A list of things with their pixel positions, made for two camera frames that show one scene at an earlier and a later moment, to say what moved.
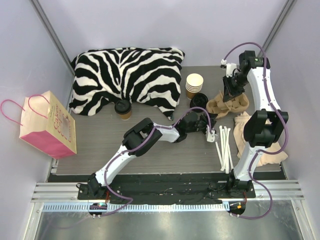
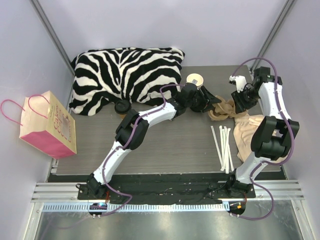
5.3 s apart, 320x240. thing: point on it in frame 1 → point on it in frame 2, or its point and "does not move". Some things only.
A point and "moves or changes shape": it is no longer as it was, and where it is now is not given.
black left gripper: x=205 y=122 → x=206 y=97
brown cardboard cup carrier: x=221 y=109 moves or changes shape
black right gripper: x=231 y=89 → x=240 y=103
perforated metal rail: x=167 y=207 does not move
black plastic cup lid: x=123 y=107 does not move
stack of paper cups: x=193 y=84 does not move
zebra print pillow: x=101 y=77 does not move
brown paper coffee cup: x=126 y=116 does not move
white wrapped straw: x=222 y=160 does not move
